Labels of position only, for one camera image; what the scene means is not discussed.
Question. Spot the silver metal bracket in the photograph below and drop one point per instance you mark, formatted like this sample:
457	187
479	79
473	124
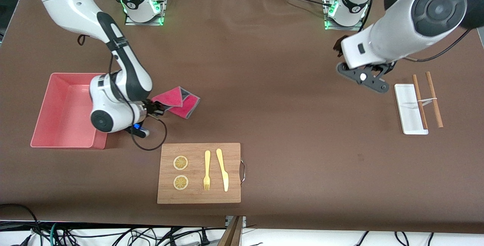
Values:
244	221

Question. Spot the wooden cutting board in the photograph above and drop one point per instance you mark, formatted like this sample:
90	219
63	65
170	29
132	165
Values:
196	197

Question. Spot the pink plastic bin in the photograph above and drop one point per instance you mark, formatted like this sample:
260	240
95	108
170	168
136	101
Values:
64	117

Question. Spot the yellow plastic knife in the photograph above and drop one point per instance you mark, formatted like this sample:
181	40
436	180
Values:
223	170

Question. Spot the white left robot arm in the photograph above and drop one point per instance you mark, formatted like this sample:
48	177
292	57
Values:
416	19

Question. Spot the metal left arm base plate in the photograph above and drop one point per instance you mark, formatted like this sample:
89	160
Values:
331	27

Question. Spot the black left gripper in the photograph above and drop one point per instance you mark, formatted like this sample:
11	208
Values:
337	45

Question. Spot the brown wooden beam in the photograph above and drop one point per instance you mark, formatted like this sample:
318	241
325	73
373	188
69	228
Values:
232	234

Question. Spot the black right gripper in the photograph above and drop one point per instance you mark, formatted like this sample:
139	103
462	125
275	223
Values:
152	109

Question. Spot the white rectangular tray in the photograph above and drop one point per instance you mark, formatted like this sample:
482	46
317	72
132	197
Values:
406	106

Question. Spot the black power plug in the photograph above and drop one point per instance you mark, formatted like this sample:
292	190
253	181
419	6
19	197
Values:
205	240

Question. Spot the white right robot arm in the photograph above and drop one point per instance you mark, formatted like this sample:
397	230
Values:
68	4

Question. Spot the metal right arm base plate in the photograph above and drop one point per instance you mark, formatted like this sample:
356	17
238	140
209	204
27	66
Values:
130	22

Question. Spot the lemon slice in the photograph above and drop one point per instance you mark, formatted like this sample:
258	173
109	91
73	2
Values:
180	182
180	163

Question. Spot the pink cloth with grey back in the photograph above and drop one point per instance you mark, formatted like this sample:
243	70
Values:
174	96

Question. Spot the yellow plastic fork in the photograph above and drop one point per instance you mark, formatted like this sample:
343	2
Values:
207	163

